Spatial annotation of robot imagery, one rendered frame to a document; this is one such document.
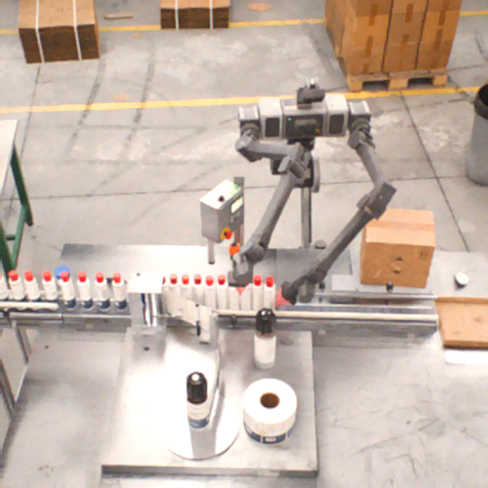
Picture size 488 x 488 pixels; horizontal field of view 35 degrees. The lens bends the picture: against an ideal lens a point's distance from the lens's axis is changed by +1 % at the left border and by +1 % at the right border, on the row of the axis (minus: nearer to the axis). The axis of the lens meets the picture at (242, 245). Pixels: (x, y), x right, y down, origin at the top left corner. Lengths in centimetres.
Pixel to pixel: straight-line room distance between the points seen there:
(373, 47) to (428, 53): 47
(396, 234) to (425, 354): 53
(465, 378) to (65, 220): 300
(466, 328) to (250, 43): 429
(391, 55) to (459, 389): 373
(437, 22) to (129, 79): 255
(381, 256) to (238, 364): 82
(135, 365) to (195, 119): 326
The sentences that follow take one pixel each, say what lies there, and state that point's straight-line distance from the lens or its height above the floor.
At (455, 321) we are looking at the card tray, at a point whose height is 83.
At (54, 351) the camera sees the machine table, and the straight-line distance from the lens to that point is 345.
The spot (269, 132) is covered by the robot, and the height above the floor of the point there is 142.
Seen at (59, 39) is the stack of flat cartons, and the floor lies 20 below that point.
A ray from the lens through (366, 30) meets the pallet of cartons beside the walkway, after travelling 637.
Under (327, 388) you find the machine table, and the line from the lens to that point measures 326.
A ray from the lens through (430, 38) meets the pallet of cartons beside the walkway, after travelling 655.
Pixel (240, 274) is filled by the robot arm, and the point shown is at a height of 139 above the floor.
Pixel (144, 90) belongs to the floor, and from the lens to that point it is 660.
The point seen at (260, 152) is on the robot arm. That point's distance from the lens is 327.
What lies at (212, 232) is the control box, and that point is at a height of 134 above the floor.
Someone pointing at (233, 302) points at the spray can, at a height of 96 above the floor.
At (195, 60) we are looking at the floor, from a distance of 697.
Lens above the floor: 343
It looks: 43 degrees down
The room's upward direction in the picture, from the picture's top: straight up
